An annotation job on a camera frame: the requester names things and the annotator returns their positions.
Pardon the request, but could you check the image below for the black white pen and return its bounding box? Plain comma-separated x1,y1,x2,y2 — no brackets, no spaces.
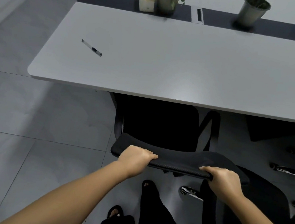
79,39,104,58

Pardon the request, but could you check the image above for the black sandal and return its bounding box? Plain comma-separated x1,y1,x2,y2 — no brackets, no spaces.
107,204,126,221
140,179,157,195

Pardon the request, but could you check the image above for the grey pot with leafy plant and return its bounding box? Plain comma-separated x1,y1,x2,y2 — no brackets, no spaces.
153,0,186,18

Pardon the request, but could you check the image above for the person's left forearm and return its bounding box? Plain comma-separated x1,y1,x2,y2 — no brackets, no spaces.
0,147,131,224

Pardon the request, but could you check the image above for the person's right hand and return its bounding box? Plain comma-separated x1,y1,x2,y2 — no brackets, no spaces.
195,165,248,207

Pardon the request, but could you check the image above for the grey pot with small sprout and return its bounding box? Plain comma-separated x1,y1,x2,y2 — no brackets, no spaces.
236,0,272,30

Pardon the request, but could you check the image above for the silver table cable outlet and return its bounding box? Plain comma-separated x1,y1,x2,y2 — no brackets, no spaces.
189,5,208,24

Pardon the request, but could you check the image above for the person's left hand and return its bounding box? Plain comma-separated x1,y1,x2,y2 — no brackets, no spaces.
115,144,159,182

